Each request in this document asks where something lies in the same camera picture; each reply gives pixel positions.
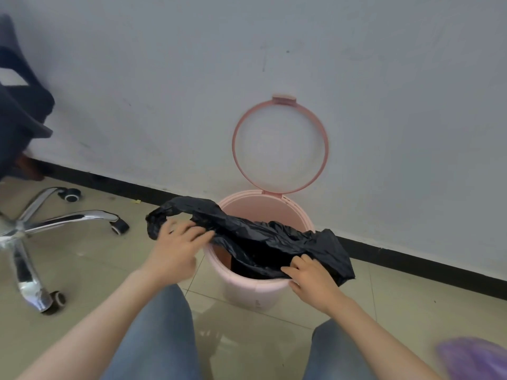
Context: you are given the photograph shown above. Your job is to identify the person's right hand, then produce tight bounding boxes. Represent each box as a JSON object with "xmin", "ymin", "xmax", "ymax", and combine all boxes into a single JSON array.
[{"xmin": 280, "ymin": 253, "xmax": 351, "ymax": 316}]

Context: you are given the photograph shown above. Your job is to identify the person's left hand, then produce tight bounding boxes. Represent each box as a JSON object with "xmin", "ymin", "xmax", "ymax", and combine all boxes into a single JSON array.
[{"xmin": 140, "ymin": 219, "xmax": 217, "ymax": 288}]

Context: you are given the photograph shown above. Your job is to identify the pink plastic trash bin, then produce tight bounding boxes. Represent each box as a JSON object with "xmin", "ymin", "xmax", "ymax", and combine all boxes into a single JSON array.
[{"xmin": 203, "ymin": 94, "xmax": 330, "ymax": 312}]

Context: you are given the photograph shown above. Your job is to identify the black plastic bag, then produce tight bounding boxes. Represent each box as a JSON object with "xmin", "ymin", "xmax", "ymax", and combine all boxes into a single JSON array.
[{"xmin": 145, "ymin": 196, "xmax": 356, "ymax": 288}]

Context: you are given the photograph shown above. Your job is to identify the person's left forearm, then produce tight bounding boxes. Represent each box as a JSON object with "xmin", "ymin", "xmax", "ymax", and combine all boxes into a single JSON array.
[{"xmin": 15, "ymin": 269, "xmax": 175, "ymax": 380}]

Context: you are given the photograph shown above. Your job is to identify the person's right forearm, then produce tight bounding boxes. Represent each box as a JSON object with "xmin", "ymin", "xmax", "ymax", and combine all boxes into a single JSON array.
[{"xmin": 326, "ymin": 297, "xmax": 444, "ymax": 380}]

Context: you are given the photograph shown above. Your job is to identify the person's left leg blue jeans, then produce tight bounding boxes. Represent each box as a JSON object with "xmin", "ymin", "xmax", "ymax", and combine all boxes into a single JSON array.
[{"xmin": 101, "ymin": 283, "xmax": 203, "ymax": 380}]

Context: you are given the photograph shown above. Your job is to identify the purple plastic bag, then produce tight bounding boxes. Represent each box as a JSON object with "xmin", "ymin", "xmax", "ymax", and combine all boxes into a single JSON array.
[{"xmin": 435, "ymin": 336, "xmax": 507, "ymax": 380}]

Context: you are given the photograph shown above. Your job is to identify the small brown object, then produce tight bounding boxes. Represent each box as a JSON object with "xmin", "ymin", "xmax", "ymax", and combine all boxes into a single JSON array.
[{"xmin": 15, "ymin": 154, "xmax": 45, "ymax": 183}]

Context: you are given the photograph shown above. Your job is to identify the black office chair chrome base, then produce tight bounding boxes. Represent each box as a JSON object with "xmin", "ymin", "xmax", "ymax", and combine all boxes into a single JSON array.
[{"xmin": 0, "ymin": 13, "xmax": 130, "ymax": 316}]

